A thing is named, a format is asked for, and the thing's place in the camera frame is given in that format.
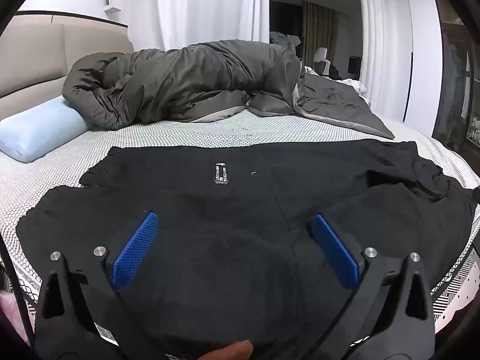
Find black pants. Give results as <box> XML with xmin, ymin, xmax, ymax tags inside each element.
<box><xmin>17</xmin><ymin>140</ymin><xmax>479</xmax><ymax>358</ymax></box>

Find grey duvet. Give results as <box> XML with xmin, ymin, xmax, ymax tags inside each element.
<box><xmin>62</xmin><ymin>40</ymin><xmax>395</xmax><ymax>139</ymax></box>

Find person's left hand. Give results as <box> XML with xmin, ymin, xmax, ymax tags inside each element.
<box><xmin>200</xmin><ymin>339</ymin><xmax>254</xmax><ymax>360</ymax></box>

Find grey clothes pile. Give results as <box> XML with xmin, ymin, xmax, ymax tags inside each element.
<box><xmin>269</xmin><ymin>31</ymin><xmax>301</xmax><ymax>52</ymax></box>

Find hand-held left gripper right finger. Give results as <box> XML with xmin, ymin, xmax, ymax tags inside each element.
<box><xmin>307</xmin><ymin>214</ymin><xmax>437</xmax><ymax>360</ymax></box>

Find olive curtain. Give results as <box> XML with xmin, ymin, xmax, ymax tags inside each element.
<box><xmin>302</xmin><ymin>2</ymin><xmax>335</xmax><ymax>69</ymax></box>

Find white chair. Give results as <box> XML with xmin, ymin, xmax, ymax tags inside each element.
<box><xmin>313</xmin><ymin>47</ymin><xmax>333</xmax><ymax>77</ymax></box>

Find bed with white patterned sheet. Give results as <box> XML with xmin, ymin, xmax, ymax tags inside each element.
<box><xmin>0</xmin><ymin>107</ymin><xmax>480</xmax><ymax>346</ymax></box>

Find light blue pillow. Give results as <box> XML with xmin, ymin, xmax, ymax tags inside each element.
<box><xmin>0</xmin><ymin>95</ymin><xmax>90</xmax><ymax>164</ymax></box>

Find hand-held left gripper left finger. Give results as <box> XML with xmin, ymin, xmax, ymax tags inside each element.
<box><xmin>34</xmin><ymin>211</ymin><xmax>169</xmax><ymax>360</ymax></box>

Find white curtain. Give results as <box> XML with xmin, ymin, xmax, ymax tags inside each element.
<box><xmin>356</xmin><ymin>0</ymin><xmax>413</xmax><ymax>121</ymax></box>
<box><xmin>155</xmin><ymin>0</ymin><xmax>270</xmax><ymax>51</ymax></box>

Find beige padded headboard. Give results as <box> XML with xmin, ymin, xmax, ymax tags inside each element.
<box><xmin>0</xmin><ymin>10</ymin><xmax>134</xmax><ymax>100</ymax></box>

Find dark glass cabinet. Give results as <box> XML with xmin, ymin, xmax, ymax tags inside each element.
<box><xmin>431</xmin><ymin>0</ymin><xmax>480</xmax><ymax>154</ymax></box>

